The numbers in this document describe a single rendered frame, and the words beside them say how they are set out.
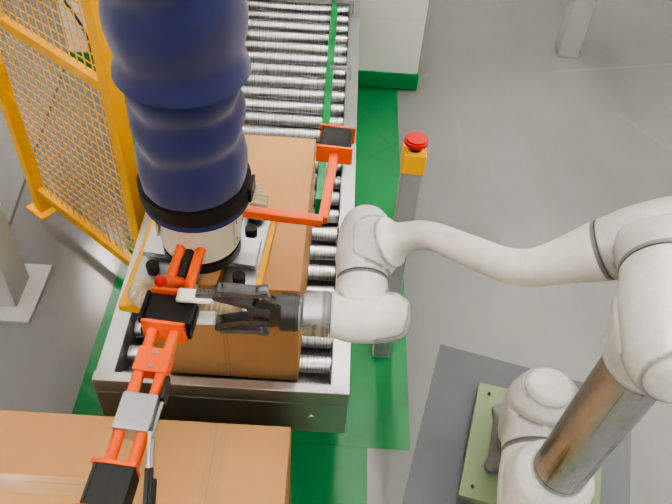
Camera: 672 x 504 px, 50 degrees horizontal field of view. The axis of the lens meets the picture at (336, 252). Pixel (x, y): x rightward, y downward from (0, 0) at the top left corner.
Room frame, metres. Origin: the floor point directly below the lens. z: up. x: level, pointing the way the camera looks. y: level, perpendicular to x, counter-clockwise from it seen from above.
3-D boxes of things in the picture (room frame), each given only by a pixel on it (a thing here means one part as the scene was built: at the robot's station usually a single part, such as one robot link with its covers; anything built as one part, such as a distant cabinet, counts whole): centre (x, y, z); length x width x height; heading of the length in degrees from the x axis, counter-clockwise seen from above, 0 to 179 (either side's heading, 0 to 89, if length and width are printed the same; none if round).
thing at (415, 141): (1.65, -0.20, 1.02); 0.07 x 0.07 x 0.04
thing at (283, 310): (0.86, 0.11, 1.20); 0.09 x 0.07 x 0.08; 91
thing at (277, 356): (1.43, 0.28, 0.75); 0.60 x 0.40 x 0.40; 1
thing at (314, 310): (0.86, 0.03, 1.20); 0.09 x 0.06 x 0.09; 1
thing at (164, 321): (0.84, 0.31, 1.20); 0.10 x 0.08 x 0.06; 87
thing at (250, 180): (1.08, 0.29, 1.33); 0.23 x 0.23 x 0.04
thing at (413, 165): (1.65, -0.20, 0.50); 0.07 x 0.07 x 1.00; 1
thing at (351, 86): (2.24, -0.02, 0.50); 2.31 x 0.05 x 0.19; 1
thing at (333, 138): (1.37, 0.02, 1.22); 0.09 x 0.08 x 0.05; 87
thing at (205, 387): (1.07, 0.28, 0.58); 0.70 x 0.03 x 0.06; 91
